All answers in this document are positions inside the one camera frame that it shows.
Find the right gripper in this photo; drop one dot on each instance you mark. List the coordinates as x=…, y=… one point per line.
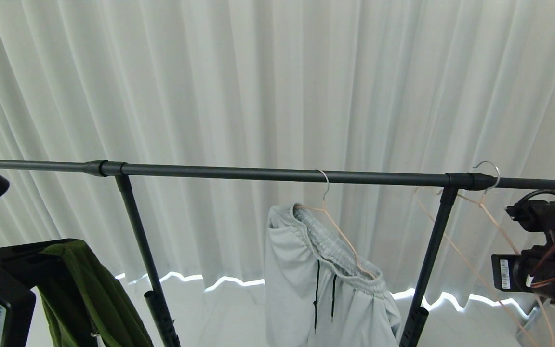
x=518, y=272

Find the pink clothes hanger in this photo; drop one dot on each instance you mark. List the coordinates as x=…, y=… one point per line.
x=342, y=236
x=499, y=224

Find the green garment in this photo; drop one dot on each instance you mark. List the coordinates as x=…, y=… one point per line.
x=94, y=299

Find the pale grey shorts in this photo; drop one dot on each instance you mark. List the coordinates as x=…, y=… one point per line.
x=297, y=289

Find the black clothes rack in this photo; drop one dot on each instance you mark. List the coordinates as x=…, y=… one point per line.
x=258, y=173

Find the white curtain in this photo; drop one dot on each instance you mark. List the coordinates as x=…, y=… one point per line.
x=258, y=72

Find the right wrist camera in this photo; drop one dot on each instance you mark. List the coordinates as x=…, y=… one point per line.
x=547, y=217

